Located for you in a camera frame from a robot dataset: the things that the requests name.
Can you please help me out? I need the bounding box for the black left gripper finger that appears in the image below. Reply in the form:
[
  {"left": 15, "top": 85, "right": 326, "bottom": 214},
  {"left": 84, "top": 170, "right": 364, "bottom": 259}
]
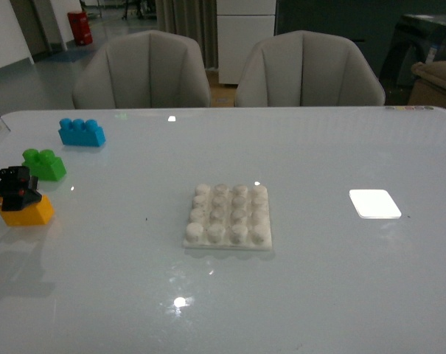
[
  {"left": 1, "top": 166, "right": 38, "bottom": 192},
  {"left": 1, "top": 189, "right": 42, "bottom": 212}
]

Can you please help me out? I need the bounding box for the yellow toy block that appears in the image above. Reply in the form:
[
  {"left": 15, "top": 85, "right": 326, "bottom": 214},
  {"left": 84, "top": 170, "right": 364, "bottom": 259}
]
[{"left": 0, "top": 195, "right": 55, "bottom": 226}]

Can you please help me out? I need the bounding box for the white studded base plate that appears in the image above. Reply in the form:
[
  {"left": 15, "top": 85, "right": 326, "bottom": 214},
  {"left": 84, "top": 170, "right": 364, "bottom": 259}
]
[{"left": 183, "top": 184, "right": 273, "bottom": 251}]

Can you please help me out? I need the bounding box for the green toy block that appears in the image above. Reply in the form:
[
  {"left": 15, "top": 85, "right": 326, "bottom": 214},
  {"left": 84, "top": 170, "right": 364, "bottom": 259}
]
[{"left": 22, "top": 148, "right": 66, "bottom": 181}]

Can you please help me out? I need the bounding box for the blue toy block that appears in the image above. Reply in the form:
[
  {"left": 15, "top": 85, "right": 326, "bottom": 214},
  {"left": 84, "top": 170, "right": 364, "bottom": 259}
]
[{"left": 58, "top": 118, "right": 105, "bottom": 147}]

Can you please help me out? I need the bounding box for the red fire extinguisher box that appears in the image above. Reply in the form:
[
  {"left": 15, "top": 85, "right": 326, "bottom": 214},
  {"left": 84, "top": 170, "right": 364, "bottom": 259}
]
[{"left": 67, "top": 11, "right": 93, "bottom": 46}]

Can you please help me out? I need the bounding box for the left grey armchair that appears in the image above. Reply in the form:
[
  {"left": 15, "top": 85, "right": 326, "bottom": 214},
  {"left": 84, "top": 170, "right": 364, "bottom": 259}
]
[{"left": 72, "top": 30, "right": 211, "bottom": 109}]

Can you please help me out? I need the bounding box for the grey armchair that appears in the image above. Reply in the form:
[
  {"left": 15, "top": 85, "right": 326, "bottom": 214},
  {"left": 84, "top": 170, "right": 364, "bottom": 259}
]
[
  {"left": 234, "top": 30, "right": 386, "bottom": 108},
  {"left": 72, "top": 30, "right": 211, "bottom": 109}
]

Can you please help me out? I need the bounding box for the beige curtain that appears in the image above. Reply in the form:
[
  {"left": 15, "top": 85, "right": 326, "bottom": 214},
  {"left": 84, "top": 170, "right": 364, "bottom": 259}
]
[{"left": 156, "top": 0, "right": 218, "bottom": 69}]

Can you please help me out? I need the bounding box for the white drawer cabinet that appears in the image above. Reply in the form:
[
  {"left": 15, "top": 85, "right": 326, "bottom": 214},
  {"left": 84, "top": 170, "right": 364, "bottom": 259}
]
[{"left": 216, "top": 0, "right": 276, "bottom": 85}]

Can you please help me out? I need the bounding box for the right grey armchair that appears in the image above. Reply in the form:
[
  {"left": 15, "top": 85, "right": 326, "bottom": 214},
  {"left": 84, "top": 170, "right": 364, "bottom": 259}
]
[{"left": 234, "top": 30, "right": 386, "bottom": 108}]

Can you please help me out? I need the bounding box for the dark grey counter cabinet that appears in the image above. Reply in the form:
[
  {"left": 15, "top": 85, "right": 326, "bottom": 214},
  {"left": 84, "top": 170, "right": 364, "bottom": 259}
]
[{"left": 275, "top": 0, "right": 446, "bottom": 74}]

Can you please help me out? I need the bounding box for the dark appliance with label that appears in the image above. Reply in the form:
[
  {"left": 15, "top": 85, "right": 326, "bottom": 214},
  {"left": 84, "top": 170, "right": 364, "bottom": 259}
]
[{"left": 380, "top": 14, "right": 446, "bottom": 87}]

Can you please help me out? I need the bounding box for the tan cushioned seat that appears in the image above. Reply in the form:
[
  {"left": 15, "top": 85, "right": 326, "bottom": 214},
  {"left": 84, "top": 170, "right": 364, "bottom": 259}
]
[{"left": 408, "top": 60, "right": 446, "bottom": 109}]

